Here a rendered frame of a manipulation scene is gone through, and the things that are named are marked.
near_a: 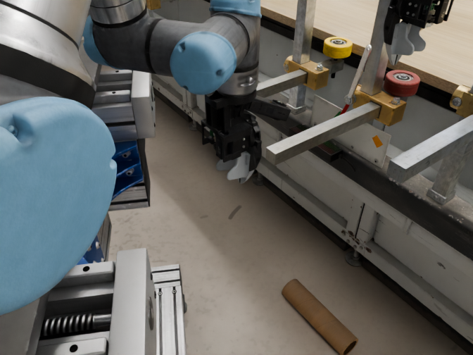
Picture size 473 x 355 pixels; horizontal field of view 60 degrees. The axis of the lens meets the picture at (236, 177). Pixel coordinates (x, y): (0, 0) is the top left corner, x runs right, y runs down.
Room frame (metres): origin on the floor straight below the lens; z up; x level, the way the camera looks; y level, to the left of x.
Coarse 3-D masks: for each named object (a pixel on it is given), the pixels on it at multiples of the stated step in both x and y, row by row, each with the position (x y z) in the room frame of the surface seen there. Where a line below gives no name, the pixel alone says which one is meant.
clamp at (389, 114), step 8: (360, 96) 0.92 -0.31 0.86; (368, 96) 0.90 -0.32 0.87; (376, 96) 0.90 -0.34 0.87; (384, 96) 0.90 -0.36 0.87; (392, 96) 0.90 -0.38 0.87; (360, 104) 0.91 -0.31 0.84; (384, 104) 0.86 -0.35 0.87; (392, 104) 0.86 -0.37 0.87; (400, 104) 0.86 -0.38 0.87; (384, 112) 0.86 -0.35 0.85; (392, 112) 0.84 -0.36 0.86; (400, 112) 0.86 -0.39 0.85; (384, 120) 0.85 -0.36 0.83; (392, 120) 0.84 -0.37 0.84; (400, 120) 0.86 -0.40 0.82
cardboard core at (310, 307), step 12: (288, 288) 0.92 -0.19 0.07; (300, 288) 0.92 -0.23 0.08; (288, 300) 0.90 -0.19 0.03; (300, 300) 0.87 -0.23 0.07; (312, 300) 0.87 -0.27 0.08; (300, 312) 0.85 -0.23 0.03; (312, 312) 0.82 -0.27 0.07; (324, 312) 0.82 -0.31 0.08; (312, 324) 0.80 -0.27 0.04; (324, 324) 0.78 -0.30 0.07; (336, 324) 0.77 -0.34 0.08; (324, 336) 0.75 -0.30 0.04; (336, 336) 0.73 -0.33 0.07; (348, 336) 0.73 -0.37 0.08; (336, 348) 0.70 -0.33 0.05; (348, 348) 0.72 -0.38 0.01
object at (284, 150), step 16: (400, 96) 0.92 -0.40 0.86; (352, 112) 0.84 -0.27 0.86; (368, 112) 0.84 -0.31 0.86; (320, 128) 0.77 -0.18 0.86; (336, 128) 0.78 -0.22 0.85; (352, 128) 0.81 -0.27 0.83; (272, 144) 0.71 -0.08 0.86; (288, 144) 0.71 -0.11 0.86; (304, 144) 0.72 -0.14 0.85; (272, 160) 0.68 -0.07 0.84
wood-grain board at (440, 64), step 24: (264, 0) 1.58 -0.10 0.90; (288, 0) 1.58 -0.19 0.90; (336, 0) 1.58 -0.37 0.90; (360, 0) 1.58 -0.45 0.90; (456, 0) 1.58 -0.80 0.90; (288, 24) 1.39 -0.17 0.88; (336, 24) 1.32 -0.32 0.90; (360, 24) 1.32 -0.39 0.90; (456, 24) 1.32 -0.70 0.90; (360, 48) 1.14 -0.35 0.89; (432, 48) 1.12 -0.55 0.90; (456, 48) 1.12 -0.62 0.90; (432, 72) 0.97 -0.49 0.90; (456, 72) 0.97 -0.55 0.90
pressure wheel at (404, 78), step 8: (392, 72) 0.96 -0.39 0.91; (400, 72) 0.96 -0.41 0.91; (408, 72) 0.96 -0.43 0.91; (384, 80) 0.94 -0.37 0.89; (392, 80) 0.91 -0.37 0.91; (400, 80) 0.91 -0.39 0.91; (408, 80) 0.91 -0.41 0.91; (416, 80) 0.91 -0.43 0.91; (384, 88) 0.93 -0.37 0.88; (392, 88) 0.90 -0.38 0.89; (400, 88) 0.89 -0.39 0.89; (408, 88) 0.89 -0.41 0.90; (416, 88) 0.90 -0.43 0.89
